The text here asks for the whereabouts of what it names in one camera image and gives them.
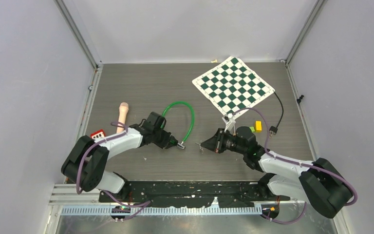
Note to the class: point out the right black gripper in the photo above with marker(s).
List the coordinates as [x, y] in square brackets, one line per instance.
[215, 144]

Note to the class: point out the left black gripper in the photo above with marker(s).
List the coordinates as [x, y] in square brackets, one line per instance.
[165, 143]

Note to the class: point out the green cable bike lock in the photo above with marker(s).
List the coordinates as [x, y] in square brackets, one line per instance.
[192, 120]

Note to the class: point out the small silver keys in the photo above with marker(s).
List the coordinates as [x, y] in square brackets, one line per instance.
[200, 147]

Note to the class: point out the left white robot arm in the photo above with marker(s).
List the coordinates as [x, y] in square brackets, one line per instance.
[85, 165]

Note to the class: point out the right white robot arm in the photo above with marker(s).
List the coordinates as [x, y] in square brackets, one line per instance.
[317, 182]

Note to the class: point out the yellow block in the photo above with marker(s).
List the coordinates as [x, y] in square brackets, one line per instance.
[258, 126]

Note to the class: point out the beige toy microphone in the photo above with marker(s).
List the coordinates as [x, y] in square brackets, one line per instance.
[123, 111]

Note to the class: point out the green white chessboard mat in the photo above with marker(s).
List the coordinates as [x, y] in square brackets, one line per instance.
[232, 86]

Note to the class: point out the red white toy calculator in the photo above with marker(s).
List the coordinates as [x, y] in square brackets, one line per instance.
[98, 134]

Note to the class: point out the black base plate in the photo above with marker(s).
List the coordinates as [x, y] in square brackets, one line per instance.
[193, 194]

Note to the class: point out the black wall knob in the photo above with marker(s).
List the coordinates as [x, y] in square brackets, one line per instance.
[300, 99]

